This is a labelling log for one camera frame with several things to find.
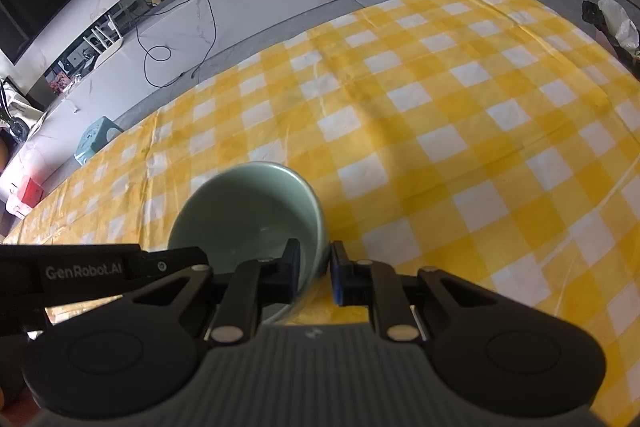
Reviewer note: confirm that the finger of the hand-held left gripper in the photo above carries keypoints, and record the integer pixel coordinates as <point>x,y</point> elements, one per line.
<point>165,263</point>

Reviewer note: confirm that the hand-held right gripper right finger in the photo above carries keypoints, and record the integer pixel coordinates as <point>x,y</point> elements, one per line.
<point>339,270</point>

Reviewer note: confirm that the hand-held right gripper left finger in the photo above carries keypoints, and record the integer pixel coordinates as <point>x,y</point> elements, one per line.
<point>295,265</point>

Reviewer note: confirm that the small pale green bowl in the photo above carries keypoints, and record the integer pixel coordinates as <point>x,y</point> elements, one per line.
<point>250,207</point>

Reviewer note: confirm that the pink storage box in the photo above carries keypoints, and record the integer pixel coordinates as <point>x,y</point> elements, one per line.
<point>27,197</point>

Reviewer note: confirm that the teal plastic stool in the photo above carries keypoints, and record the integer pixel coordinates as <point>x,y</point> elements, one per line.
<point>97,139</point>

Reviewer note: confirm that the yellow checkered tablecloth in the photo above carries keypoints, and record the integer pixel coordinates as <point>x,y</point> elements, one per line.
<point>450,132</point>

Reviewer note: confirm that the white wifi router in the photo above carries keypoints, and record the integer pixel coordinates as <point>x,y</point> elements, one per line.
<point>107,49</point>

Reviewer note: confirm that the white plastic bag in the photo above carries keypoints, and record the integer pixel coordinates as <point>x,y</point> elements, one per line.
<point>620,24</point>

